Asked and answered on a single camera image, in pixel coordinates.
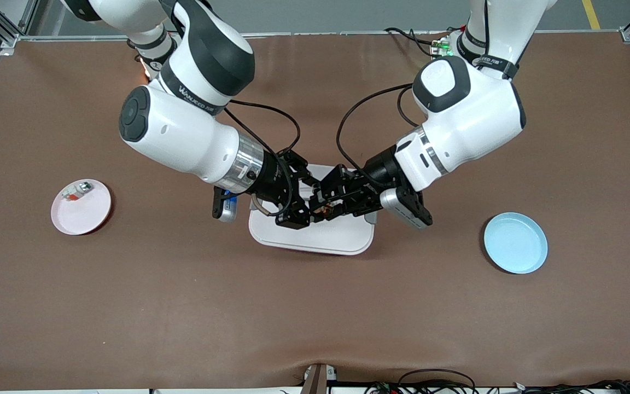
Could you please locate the white lidded storage box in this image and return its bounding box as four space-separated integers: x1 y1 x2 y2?
248 163 377 256

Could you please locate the brown table mat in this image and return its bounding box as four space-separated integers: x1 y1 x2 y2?
0 32 630 392

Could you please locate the light blue round plate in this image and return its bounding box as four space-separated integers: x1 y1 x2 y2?
483 212 549 274

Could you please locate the pink round plate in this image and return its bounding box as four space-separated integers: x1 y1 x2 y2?
51 179 112 236

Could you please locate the silver table edge rail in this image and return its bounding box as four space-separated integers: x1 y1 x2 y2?
17 30 622 43

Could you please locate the black base cable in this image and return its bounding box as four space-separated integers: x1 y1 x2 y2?
384 26 460 59

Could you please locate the brown bracket post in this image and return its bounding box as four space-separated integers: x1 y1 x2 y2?
300 363 328 394

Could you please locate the black looped cable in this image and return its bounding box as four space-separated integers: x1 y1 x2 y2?
398 369 477 394

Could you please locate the silver switch with green end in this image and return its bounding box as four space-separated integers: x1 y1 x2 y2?
61 182 94 202

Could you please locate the black cable bundle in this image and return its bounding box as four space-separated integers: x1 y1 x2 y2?
364 379 630 394

